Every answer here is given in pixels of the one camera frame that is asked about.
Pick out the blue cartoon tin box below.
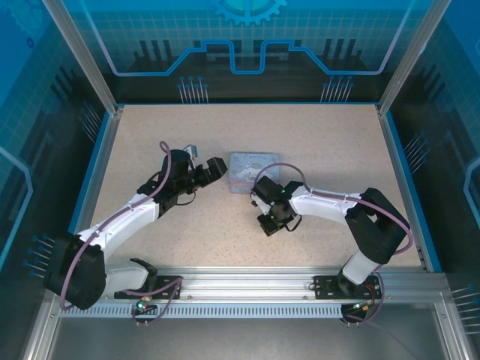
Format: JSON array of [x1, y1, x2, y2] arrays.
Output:
[[226, 151, 283, 195]]

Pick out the blue table edge trim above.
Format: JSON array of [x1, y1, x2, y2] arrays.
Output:
[[73, 111, 113, 222], [384, 111, 443, 273]]

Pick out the small connector with LED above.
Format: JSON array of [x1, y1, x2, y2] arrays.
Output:
[[350, 299, 376, 314], [134, 298, 157, 316]]

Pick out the grey metal panel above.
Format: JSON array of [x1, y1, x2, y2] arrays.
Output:
[[44, 303, 451, 360]]

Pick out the thin black right gripper cable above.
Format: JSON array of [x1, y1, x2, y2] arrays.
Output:
[[283, 215, 303, 233]]

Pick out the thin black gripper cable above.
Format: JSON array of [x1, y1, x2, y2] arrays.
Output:
[[175, 189, 198, 206], [283, 215, 303, 233]]

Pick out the thin black left gripper cable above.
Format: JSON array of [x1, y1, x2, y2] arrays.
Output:
[[175, 189, 198, 206]]

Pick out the aluminium mounting rail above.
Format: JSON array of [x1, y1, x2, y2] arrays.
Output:
[[100, 265, 447, 305]]

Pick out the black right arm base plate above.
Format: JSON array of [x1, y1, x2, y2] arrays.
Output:
[[313, 274, 387, 301]]

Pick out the aluminium side rail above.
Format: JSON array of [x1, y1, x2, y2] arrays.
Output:
[[80, 106, 125, 226], [376, 104, 428, 269]]

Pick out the slotted grey cable duct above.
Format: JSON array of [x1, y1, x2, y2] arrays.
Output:
[[59, 302, 348, 320]]

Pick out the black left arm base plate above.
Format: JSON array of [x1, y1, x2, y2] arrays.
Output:
[[114, 275, 185, 301]]

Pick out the aluminium frame post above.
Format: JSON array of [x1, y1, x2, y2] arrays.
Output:
[[43, 0, 125, 116], [376, 0, 457, 116]]

